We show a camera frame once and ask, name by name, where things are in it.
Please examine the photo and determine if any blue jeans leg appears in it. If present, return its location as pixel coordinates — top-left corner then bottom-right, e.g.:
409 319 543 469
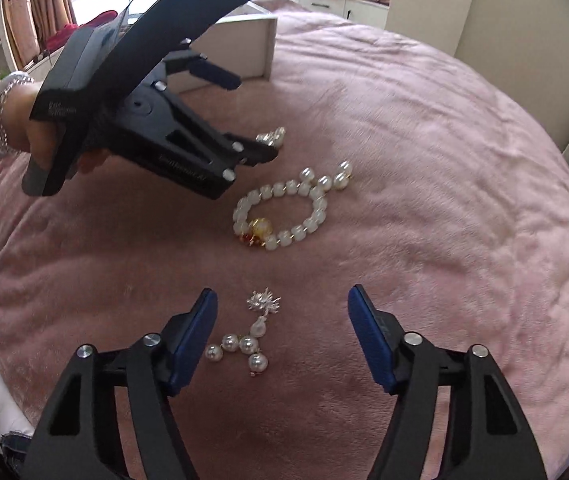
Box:
0 429 34 478

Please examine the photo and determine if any red cloth pile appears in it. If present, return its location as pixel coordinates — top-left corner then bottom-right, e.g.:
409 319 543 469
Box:
39 9 126 58

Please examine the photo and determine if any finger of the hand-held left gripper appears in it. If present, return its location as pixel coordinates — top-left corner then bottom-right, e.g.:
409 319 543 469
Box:
139 95 280 201
157 51 242 92

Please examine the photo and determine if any silver flower drop earring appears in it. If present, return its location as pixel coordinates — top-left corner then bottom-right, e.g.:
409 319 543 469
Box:
244 287 283 341

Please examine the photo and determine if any pink chair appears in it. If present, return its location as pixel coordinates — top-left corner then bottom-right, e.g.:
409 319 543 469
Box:
7 0 41 69

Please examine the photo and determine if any white wardrobe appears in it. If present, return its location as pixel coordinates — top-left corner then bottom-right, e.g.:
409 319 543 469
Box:
384 0 561 77

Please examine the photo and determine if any person's left hand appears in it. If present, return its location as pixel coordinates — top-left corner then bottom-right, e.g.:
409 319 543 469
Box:
13 80 111 176

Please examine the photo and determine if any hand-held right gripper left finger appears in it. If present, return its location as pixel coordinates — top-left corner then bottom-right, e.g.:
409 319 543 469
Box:
22 287 219 480

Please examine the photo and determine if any pink plush blanket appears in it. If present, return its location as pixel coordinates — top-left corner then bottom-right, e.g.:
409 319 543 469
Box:
0 0 569 480

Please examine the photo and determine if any white window bench cabinet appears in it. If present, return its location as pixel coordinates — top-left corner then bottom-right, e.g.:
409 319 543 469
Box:
263 0 391 29

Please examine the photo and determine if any pearl cluster earring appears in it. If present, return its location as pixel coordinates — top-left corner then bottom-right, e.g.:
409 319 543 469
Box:
298 160 354 193
204 332 270 376

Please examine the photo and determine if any white jewelry box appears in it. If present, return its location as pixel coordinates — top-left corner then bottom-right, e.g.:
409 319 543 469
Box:
168 0 278 94

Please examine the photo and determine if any white bead bracelet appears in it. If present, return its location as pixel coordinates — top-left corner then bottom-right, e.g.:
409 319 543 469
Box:
233 179 328 252

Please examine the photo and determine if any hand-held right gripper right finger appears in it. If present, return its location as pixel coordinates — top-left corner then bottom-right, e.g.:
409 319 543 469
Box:
347 284 547 480

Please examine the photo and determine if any small pearl earring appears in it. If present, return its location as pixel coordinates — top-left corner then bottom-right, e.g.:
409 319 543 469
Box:
256 126 286 149

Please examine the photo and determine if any silver bead bracelet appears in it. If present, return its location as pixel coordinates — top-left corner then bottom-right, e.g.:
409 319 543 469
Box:
0 76 34 157

